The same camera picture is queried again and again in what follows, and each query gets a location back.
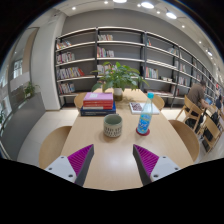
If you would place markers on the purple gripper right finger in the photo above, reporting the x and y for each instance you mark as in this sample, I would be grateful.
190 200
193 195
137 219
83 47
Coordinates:
152 167

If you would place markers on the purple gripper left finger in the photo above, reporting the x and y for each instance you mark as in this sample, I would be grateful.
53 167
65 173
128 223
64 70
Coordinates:
73 168

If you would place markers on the clear blue water bottle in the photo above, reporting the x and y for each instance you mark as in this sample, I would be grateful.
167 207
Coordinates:
146 114

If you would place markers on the wooden chair near left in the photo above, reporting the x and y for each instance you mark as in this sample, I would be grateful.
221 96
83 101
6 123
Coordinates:
52 146

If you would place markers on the red round coaster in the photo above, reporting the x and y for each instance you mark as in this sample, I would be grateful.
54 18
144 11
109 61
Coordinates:
141 133

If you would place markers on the wooden chair near right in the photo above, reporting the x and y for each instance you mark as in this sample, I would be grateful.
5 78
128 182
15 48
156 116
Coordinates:
188 137

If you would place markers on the dark blue bottom book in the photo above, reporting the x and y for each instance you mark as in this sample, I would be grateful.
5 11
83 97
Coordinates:
98 112

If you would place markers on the green ceramic cup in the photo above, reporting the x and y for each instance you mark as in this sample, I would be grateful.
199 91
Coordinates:
112 125

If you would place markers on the open magazine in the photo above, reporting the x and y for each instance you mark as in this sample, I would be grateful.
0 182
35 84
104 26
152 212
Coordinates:
137 107

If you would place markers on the wooden chair far right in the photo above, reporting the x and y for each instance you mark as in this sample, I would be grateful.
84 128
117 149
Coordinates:
158 102

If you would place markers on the wooden chair far left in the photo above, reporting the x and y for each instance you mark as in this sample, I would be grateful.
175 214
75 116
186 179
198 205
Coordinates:
78 100

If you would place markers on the wooden slat chair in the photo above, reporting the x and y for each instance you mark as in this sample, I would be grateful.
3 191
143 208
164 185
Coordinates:
192 111
210 132

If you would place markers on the red middle book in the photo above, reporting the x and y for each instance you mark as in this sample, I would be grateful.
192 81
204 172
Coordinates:
103 104

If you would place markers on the pink top book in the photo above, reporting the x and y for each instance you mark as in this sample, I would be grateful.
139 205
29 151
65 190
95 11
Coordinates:
91 96

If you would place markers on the seated person brown shirt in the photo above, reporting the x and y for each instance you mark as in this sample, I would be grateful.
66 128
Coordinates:
196 94

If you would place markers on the small plant on ledge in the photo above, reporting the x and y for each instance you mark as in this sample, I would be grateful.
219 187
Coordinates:
29 90

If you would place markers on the potted green plant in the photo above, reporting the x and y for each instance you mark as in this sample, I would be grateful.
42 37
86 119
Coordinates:
118 77

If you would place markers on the large grey bookshelf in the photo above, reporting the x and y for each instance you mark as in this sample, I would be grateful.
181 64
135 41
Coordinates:
82 56

